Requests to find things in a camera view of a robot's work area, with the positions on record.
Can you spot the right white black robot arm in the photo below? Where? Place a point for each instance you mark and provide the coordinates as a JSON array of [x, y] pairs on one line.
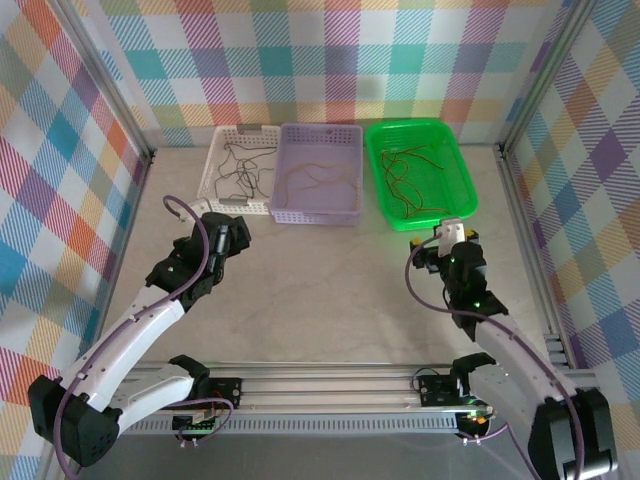
[[515, 365]]

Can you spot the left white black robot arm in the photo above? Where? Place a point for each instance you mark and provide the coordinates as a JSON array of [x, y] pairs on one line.
[[130, 330]]

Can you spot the green plastic basket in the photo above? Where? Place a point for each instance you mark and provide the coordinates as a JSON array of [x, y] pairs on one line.
[[450, 180]]

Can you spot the white plastic basket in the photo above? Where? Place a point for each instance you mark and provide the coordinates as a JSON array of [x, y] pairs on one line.
[[235, 135]]

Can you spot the purple plastic basket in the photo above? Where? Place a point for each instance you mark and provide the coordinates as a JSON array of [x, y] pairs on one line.
[[330, 150]]

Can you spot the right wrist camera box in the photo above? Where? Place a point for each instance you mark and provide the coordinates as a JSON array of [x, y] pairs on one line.
[[452, 232]]

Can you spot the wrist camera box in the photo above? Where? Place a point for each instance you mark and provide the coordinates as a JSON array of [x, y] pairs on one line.
[[452, 232], [200, 205]]

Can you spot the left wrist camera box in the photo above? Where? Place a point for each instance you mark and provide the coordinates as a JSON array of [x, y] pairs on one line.
[[200, 205]]

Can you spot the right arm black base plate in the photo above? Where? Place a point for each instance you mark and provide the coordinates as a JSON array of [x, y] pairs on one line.
[[435, 390]]

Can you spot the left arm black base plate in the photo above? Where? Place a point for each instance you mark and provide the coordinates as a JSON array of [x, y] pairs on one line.
[[225, 387]]

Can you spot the aluminium frame post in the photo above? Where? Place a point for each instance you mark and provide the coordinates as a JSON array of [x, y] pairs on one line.
[[542, 75], [112, 90]]

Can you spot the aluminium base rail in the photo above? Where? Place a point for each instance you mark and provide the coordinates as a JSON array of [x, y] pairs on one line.
[[325, 395]]

